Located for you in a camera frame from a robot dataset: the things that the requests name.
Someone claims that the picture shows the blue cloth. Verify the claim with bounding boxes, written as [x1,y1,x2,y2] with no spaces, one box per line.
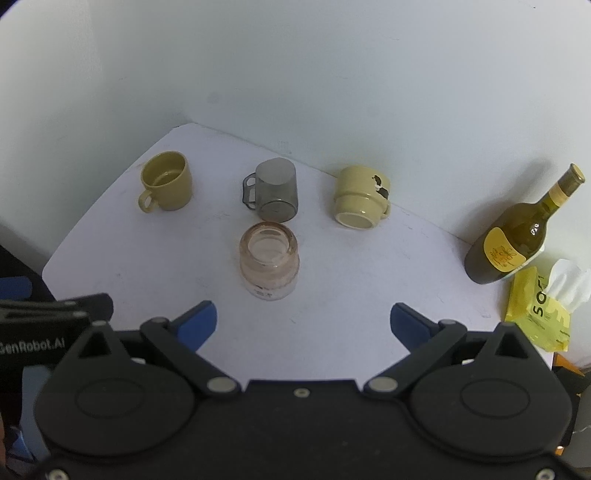
[18,367,52,462]

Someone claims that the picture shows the grey translucent plastic cup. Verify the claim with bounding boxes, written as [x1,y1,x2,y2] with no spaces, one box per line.
[241,158,299,223]

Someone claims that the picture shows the olive yellow mug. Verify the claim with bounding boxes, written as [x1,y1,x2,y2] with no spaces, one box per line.
[137,151,193,214]

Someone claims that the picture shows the green wine bottle yellow label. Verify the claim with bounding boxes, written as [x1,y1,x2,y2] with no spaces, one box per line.
[464,163,586,284]

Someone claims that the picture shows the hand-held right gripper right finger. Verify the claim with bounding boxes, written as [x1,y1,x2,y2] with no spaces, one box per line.
[364,302,552,398]

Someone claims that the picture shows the pale yellow printed mug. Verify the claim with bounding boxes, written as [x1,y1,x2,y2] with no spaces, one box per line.
[333,165,392,230]

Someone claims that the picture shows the pink clear glass cup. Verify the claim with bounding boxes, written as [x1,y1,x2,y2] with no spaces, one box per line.
[239,222,300,302]

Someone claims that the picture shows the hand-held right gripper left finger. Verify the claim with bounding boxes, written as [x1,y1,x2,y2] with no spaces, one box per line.
[55,300,241,398]

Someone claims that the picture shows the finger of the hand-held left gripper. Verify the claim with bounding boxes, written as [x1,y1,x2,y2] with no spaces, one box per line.
[0,276,34,302]
[0,292,114,325]

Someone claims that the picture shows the yellow tissue pack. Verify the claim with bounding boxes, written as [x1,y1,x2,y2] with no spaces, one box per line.
[504,258,591,352]

